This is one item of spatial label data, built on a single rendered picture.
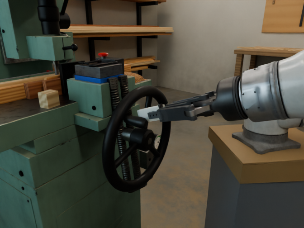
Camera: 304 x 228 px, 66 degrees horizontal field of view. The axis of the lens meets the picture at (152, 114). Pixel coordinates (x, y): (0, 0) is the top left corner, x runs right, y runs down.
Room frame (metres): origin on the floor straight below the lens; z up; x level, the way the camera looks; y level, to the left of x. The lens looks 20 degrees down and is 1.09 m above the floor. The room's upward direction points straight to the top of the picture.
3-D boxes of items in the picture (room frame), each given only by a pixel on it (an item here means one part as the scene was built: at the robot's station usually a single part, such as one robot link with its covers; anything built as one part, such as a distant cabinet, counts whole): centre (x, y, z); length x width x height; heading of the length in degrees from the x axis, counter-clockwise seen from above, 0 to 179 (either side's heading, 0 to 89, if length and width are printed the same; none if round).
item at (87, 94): (0.66, 0.14, 0.91); 0.15 x 0.14 x 0.09; 146
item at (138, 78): (0.93, 0.09, 0.91); 0.12 x 0.09 x 0.03; 56
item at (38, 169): (0.83, 0.41, 0.76); 0.57 x 0.45 x 0.09; 56
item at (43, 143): (0.73, 0.26, 0.82); 0.40 x 0.21 x 0.04; 146
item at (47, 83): (0.73, 0.26, 0.92); 0.17 x 0.02 x 0.05; 146
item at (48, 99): (0.58, 0.27, 0.92); 0.04 x 0.03 x 0.04; 153
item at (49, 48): (0.77, 0.32, 1.03); 0.14 x 0.07 x 0.09; 56
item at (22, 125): (0.71, 0.21, 0.87); 0.61 x 0.30 x 0.06; 146
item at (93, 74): (0.67, 0.14, 0.99); 0.13 x 0.11 x 0.06; 146
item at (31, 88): (0.75, 0.29, 0.92); 0.23 x 0.02 x 0.04; 146
